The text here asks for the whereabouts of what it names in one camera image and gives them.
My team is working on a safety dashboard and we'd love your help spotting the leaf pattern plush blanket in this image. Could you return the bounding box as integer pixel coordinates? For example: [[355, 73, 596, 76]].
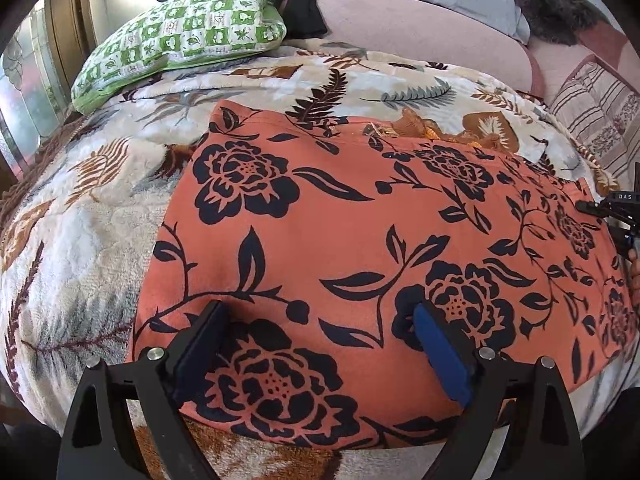
[[1, 46, 639, 479]]

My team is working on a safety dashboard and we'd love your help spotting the dark furry cushion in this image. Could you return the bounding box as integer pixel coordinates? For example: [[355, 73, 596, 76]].
[[514, 0, 611, 46]]

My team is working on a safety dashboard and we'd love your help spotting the wooden stained glass door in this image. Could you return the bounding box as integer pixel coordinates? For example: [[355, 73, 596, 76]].
[[1, 0, 96, 191]]

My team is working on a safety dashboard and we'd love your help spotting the pink bed headboard cushion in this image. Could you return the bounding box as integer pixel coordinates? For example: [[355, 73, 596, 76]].
[[291, 0, 639, 102]]

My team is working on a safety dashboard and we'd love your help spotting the orange black floral shirt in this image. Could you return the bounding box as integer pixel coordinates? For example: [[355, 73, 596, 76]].
[[130, 101, 637, 448]]

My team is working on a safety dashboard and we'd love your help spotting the green white patterned pillow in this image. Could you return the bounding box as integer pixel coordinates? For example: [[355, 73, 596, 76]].
[[70, 0, 286, 115]]

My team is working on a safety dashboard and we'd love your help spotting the person right hand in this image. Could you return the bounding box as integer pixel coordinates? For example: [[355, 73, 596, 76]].
[[626, 249, 640, 313]]

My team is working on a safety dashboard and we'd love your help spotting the striped floral quilt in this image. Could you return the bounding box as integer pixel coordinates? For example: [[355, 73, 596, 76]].
[[550, 61, 639, 196]]

